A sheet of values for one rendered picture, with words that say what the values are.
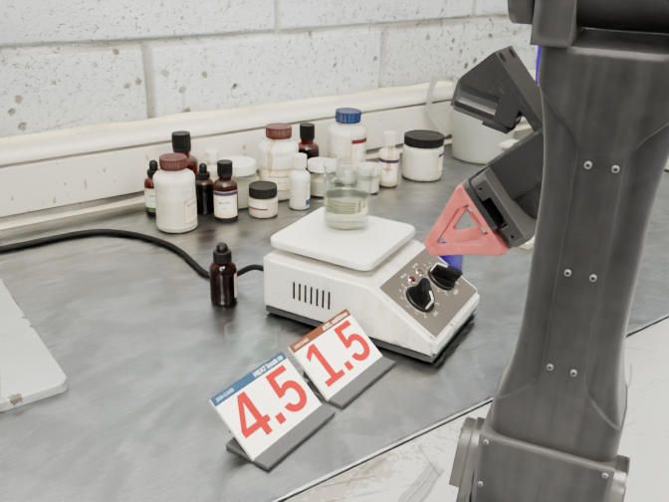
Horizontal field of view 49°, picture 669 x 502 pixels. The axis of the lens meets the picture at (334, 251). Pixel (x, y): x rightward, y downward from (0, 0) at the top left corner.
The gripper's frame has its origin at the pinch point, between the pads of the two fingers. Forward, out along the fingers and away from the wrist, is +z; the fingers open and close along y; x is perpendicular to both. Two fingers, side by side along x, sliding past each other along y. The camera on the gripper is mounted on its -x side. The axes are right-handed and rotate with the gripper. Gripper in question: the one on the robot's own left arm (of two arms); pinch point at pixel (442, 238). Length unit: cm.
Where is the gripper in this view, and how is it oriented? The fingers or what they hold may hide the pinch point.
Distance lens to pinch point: 67.3
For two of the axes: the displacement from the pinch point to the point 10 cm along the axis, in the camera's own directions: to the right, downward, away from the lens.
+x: 5.5, 8.3, 0.1
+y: -5.0, 3.4, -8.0
